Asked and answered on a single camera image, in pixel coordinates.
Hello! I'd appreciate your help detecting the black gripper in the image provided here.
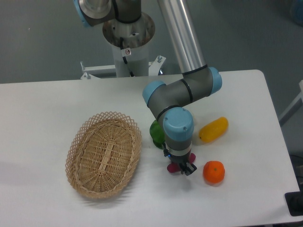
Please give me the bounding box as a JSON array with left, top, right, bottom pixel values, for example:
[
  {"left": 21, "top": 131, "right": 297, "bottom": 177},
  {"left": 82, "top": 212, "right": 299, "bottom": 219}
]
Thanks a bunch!
[{"left": 163, "top": 146, "right": 197, "bottom": 176}]

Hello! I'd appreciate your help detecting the purple sweet potato toy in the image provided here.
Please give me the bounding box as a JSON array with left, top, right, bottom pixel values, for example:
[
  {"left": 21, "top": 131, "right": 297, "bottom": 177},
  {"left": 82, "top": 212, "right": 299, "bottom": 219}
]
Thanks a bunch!
[{"left": 167, "top": 153, "right": 197, "bottom": 176}]

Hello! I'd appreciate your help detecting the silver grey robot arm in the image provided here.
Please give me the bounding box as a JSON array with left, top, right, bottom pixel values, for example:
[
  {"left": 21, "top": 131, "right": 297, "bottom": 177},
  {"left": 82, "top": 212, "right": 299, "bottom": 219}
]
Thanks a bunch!
[{"left": 74, "top": 0, "right": 222, "bottom": 175}]

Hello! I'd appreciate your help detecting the orange tangerine toy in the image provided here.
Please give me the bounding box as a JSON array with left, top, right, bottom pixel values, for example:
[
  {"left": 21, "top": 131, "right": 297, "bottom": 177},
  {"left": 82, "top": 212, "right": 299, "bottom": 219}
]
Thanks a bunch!
[{"left": 203, "top": 160, "right": 225, "bottom": 184}]

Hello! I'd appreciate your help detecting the green bok choy toy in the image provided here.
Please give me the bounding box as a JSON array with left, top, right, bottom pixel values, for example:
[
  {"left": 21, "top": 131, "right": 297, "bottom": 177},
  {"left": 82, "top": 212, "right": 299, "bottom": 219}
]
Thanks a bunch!
[{"left": 149, "top": 120, "right": 165, "bottom": 149}]

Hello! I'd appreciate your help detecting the yellow mango toy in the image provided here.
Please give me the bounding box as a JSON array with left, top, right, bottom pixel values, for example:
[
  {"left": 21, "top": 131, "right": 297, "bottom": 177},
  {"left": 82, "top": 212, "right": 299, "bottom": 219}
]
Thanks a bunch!
[{"left": 198, "top": 117, "right": 229, "bottom": 143}]

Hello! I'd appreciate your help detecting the woven wicker basket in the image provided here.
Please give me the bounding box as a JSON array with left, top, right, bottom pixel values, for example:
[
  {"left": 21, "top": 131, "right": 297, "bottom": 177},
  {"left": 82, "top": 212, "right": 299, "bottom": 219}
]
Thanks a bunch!
[{"left": 65, "top": 112, "right": 142, "bottom": 199}]

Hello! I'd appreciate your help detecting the black device at table edge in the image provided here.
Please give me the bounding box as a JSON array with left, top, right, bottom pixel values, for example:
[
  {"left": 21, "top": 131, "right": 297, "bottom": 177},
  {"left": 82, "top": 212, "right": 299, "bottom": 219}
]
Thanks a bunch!
[{"left": 285, "top": 192, "right": 303, "bottom": 217}]

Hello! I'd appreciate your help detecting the white metal mounting frame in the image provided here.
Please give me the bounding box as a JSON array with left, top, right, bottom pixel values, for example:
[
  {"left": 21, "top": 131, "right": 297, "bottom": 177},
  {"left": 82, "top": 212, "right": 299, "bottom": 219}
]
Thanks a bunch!
[{"left": 80, "top": 55, "right": 167, "bottom": 80}]

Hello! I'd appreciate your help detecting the black cable on pedestal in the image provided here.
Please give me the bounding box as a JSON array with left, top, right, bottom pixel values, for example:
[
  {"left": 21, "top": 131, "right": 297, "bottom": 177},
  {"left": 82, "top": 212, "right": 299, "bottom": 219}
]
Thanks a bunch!
[{"left": 119, "top": 37, "right": 135, "bottom": 78}]

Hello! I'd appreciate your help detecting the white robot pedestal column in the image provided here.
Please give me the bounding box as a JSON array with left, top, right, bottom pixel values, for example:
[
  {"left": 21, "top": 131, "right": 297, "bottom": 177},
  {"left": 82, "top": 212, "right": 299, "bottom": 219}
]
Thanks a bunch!
[{"left": 103, "top": 12, "right": 155, "bottom": 78}]

